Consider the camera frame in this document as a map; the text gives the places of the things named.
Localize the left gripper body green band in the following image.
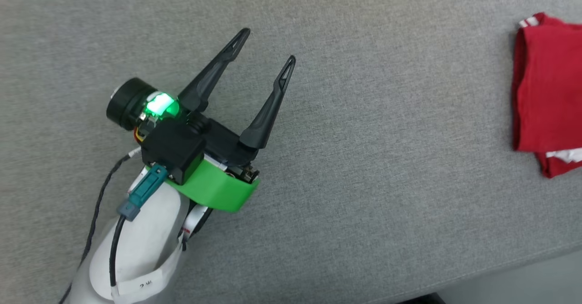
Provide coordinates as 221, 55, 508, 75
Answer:
106, 78, 261, 213

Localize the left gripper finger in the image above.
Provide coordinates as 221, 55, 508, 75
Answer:
179, 28, 251, 112
239, 55, 296, 149

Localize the red basketball jersey garment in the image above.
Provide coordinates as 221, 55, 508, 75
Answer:
512, 12, 582, 179

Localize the teal plug left camera cable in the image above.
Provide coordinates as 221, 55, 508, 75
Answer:
109, 164, 170, 289

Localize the thin black braided cable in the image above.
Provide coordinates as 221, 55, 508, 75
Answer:
57, 152, 142, 304

